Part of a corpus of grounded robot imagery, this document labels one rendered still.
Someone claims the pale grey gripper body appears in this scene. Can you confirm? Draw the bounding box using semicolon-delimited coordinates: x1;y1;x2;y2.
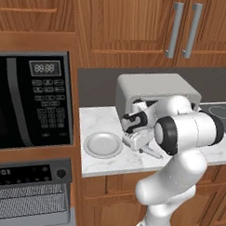
121;127;154;153

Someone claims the grey round plate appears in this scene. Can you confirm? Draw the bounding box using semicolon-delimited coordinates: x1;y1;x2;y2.
82;130;126;161

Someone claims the grey toaster oven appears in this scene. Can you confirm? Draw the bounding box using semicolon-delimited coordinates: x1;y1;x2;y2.
113;71;204;129

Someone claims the black oven knob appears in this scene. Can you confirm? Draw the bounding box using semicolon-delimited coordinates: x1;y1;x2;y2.
55;167;68;179

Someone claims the black microwave oven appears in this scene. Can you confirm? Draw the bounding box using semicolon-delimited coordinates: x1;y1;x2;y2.
0;48;78;155

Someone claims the grey built-in oven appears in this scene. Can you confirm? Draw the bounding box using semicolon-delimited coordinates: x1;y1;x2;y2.
0;154;80;226

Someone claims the wooden drawer front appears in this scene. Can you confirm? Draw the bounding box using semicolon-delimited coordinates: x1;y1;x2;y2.
105;168;160;197
204;164;226;187

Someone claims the wooden lower cupboard door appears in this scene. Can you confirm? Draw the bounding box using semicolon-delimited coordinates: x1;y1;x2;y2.
81;191;149;226
169;180;226;226

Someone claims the black hob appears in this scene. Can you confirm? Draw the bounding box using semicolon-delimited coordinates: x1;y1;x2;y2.
196;101;226;140

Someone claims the wooden upper cupboard door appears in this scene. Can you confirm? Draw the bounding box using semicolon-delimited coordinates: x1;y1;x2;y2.
73;0;179;71
174;0;226;70

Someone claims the wooden cupboard door above microwave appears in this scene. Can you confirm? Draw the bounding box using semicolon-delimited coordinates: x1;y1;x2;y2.
0;0;77;35

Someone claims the grey bar cupboard handle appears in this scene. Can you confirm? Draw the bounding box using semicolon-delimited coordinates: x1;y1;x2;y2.
180;2;205;60
164;1;186;60

